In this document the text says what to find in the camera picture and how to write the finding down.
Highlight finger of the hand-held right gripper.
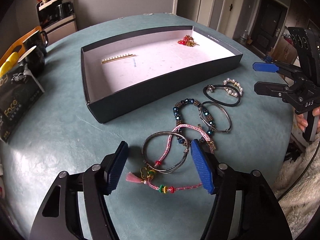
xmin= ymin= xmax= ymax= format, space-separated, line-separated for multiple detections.
xmin=252 ymin=62 xmax=302 ymax=75
xmin=254 ymin=81 xmax=296 ymax=98

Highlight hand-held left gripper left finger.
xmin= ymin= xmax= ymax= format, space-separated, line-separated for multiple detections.
xmin=29 ymin=141 xmax=129 ymax=240

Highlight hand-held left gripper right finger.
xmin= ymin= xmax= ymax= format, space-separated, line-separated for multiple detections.
xmin=191 ymin=139 xmax=293 ymax=240

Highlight pink braided cord bracelet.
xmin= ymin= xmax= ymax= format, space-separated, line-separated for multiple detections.
xmin=126 ymin=124 xmax=216 ymax=195

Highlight dark silver bangle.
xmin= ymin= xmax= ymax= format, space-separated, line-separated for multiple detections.
xmin=142 ymin=131 xmax=188 ymax=173

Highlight black shallow cardboard box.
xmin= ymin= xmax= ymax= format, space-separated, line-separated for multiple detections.
xmin=80 ymin=25 xmax=243 ymax=124

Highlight person's right forearm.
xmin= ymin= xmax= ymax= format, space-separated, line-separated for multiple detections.
xmin=274 ymin=132 xmax=320 ymax=222

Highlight person's right hand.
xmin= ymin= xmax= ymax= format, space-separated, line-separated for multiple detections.
xmin=296 ymin=106 xmax=320 ymax=132

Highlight brown cardboard box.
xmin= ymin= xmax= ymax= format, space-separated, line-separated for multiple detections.
xmin=271 ymin=37 xmax=301 ymax=67

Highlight pearl hair clip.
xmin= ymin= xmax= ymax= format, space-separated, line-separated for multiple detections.
xmin=222 ymin=78 xmax=242 ymax=97

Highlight clear water jug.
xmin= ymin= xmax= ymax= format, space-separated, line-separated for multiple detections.
xmin=240 ymin=30 xmax=251 ymax=45

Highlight dark entrance door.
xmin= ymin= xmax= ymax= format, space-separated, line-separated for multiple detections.
xmin=250 ymin=0 xmax=288 ymax=55

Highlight thin silver bangle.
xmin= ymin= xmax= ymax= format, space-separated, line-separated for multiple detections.
xmin=199 ymin=101 xmax=232 ymax=133

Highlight white door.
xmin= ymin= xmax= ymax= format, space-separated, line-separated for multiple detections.
xmin=196 ymin=0 xmax=237 ymax=27

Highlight red bead earrings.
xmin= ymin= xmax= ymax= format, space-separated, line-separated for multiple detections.
xmin=177 ymin=35 xmax=200 ymax=47

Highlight pearl hair pin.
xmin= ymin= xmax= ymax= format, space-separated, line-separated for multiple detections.
xmin=101 ymin=53 xmax=137 ymax=64

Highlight black tissue packet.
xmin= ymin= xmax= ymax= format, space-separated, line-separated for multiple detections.
xmin=0 ymin=64 xmax=45 ymax=144

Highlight black mug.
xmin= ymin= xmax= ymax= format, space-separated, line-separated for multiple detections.
xmin=19 ymin=46 xmax=46 ymax=77
xmin=23 ymin=30 xmax=48 ymax=55

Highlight yellow plastic object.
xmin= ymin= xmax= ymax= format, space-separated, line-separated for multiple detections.
xmin=0 ymin=52 xmax=19 ymax=76

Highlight cabinet with kettle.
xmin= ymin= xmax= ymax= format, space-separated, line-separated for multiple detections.
xmin=36 ymin=0 xmax=78 ymax=45

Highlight orange chair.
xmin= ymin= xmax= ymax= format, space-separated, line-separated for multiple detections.
xmin=0 ymin=26 xmax=42 ymax=65

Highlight black hair tie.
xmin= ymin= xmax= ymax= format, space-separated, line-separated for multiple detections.
xmin=203 ymin=84 xmax=243 ymax=106

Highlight blue beaded bracelet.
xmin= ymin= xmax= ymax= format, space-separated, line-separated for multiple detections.
xmin=172 ymin=99 xmax=215 ymax=145

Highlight black cable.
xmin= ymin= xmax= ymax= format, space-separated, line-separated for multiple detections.
xmin=276 ymin=140 xmax=320 ymax=200

